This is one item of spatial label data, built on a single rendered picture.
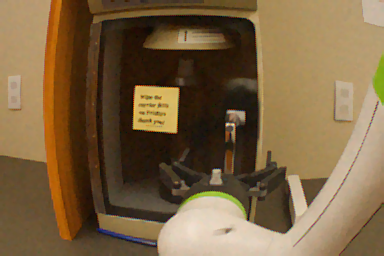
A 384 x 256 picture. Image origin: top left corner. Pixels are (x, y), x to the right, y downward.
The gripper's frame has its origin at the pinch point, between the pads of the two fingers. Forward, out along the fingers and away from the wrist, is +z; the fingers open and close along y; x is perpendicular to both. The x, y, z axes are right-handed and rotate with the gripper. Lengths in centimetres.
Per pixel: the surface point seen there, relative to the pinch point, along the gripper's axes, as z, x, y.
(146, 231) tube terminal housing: 5.7, 18.5, 15.8
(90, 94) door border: 4.5, -9.4, 25.7
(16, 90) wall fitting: 48, -2, 71
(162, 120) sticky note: 4.4, -4.9, 11.6
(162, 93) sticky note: 4.4, -9.5, 11.6
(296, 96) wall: 49, -1, -15
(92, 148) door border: 4.5, 1.0, 25.5
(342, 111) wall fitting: 48, 1, -30
